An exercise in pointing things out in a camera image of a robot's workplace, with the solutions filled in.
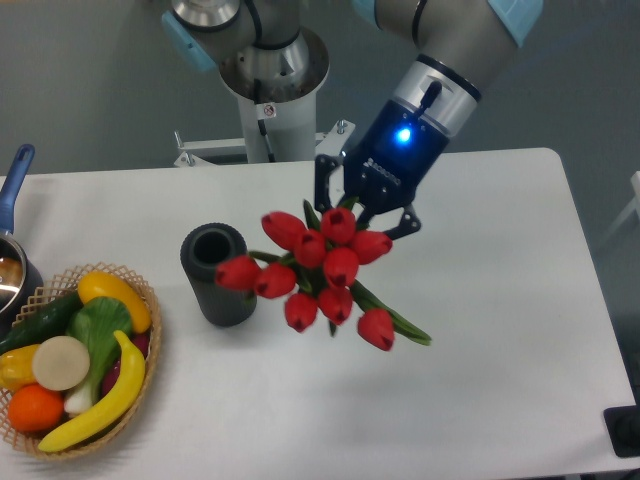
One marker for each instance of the orange fruit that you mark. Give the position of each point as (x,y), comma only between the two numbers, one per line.
(34,408)

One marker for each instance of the yellow squash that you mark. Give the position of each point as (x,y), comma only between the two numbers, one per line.
(102,284)

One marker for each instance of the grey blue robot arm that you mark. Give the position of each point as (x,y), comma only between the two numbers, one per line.
(274,67)

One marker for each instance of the yellow banana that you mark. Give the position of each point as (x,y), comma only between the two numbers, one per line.
(107,410)

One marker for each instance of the yellow bell pepper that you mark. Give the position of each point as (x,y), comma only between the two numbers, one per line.
(16,367)

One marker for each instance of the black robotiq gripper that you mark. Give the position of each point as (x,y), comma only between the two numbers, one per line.
(384,169)

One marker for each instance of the blue handled steel pot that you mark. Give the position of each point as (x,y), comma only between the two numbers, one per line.
(19,277)

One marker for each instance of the beige round radish slice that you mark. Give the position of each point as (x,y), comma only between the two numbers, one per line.
(60,363)

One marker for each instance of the white furniture piece right edge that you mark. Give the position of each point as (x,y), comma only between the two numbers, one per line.
(624,222)

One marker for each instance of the purple eggplant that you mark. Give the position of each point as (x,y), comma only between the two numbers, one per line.
(141,341)

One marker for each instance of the black device at table edge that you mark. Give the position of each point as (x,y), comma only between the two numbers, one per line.
(623,428)

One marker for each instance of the green bok choy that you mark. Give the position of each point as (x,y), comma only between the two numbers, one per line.
(94,326)

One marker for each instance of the green cucumber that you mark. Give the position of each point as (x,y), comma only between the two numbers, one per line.
(50,320)

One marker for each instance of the woven wicker basket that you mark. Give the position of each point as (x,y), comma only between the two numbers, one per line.
(151,325)

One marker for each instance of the red tulip bouquet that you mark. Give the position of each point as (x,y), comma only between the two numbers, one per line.
(317,274)

